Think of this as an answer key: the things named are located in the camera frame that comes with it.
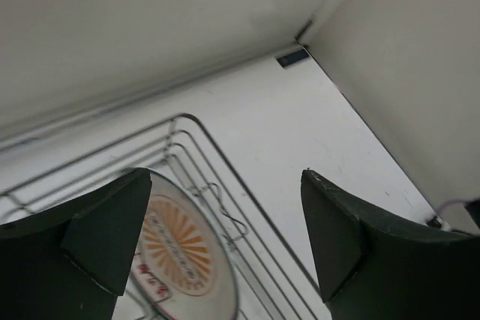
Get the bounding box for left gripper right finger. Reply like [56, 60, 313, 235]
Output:
[301, 169, 479, 319]

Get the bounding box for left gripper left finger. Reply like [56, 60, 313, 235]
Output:
[1, 168, 152, 319]

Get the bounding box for red-patterned plate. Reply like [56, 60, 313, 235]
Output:
[130, 171, 240, 319]

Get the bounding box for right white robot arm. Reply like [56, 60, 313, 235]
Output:
[425, 197, 479, 235]

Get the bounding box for right dark table label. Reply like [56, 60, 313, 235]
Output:
[275, 47, 310, 69]

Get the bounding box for metal wire dish rack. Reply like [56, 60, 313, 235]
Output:
[1, 114, 329, 319]

